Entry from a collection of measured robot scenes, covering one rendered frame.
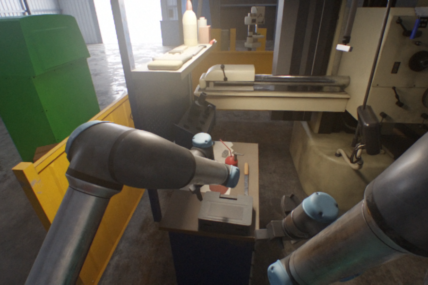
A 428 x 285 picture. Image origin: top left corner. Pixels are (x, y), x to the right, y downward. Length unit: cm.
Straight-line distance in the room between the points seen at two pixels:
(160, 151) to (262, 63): 401
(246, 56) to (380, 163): 270
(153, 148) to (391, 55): 197
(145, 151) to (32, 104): 316
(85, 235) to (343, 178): 241
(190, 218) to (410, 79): 190
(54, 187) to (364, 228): 148
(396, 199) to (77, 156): 50
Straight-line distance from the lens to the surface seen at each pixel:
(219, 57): 436
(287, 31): 258
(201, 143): 87
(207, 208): 123
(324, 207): 62
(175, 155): 46
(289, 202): 76
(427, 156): 30
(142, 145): 45
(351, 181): 270
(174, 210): 134
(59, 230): 54
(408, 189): 29
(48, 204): 153
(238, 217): 119
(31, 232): 306
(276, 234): 75
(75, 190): 53
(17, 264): 284
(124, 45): 89
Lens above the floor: 190
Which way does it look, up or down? 30 degrees down
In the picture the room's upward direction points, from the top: 1 degrees counter-clockwise
